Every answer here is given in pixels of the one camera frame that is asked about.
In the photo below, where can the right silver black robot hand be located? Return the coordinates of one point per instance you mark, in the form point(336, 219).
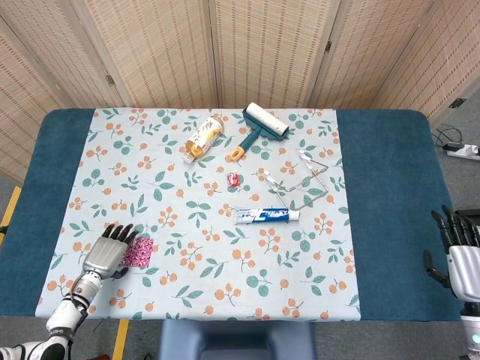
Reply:
point(465, 266)

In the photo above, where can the yellow floor tape strip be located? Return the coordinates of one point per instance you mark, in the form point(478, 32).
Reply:
point(10, 210)
point(120, 339)

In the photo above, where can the plastic tea bottle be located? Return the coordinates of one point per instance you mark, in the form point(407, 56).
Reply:
point(202, 138)

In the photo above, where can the woven folding screen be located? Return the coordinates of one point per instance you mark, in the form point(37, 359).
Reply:
point(161, 56)

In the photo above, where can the small red candy packet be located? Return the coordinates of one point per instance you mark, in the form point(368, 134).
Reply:
point(233, 179)

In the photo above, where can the blue white toothpaste tube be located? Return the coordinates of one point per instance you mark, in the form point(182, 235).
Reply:
point(266, 215)

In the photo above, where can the teal table cover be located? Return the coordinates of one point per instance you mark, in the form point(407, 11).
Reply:
point(390, 187)

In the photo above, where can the teal lint roller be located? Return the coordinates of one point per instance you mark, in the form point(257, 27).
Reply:
point(268, 122)

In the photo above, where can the floral printed tablecloth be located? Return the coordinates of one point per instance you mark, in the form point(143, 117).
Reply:
point(225, 270)

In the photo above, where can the white power strip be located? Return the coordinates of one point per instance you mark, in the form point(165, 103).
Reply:
point(465, 151)

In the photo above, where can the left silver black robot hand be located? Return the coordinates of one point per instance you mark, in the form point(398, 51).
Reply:
point(105, 255)

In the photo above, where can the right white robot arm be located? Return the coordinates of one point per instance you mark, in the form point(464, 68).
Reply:
point(471, 333)

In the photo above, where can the blue-grey chair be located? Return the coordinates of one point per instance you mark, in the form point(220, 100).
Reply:
point(236, 337)

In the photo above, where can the pink patterned package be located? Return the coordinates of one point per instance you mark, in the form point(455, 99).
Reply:
point(140, 253)

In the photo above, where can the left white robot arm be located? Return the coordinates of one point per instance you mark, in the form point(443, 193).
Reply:
point(63, 318)

